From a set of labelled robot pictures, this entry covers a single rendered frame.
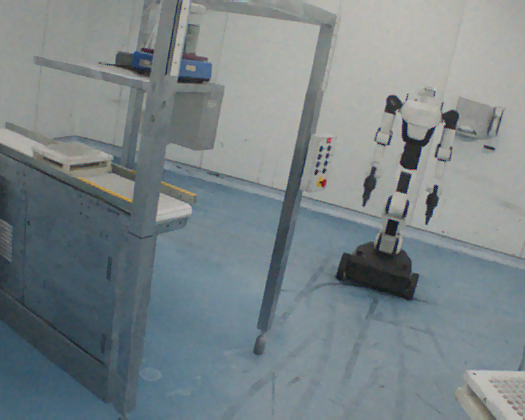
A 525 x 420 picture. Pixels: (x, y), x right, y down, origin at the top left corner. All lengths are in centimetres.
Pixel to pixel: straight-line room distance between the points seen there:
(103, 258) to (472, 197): 410
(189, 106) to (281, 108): 375
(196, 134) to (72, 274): 78
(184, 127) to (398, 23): 377
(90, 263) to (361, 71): 388
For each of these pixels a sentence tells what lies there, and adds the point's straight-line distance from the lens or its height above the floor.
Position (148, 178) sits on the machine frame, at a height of 105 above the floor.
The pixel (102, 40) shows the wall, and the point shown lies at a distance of 657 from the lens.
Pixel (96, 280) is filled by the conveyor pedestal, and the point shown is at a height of 54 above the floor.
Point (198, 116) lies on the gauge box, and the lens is 181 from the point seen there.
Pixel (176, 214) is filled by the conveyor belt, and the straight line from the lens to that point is 187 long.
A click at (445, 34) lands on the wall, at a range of 533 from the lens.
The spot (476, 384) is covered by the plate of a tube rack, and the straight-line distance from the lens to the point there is 114.
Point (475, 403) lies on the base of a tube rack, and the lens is 116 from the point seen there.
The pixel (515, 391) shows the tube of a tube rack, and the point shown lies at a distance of 116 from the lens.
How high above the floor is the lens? 147
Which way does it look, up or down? 17 degrees down
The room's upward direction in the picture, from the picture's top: 11 degrees clockwise
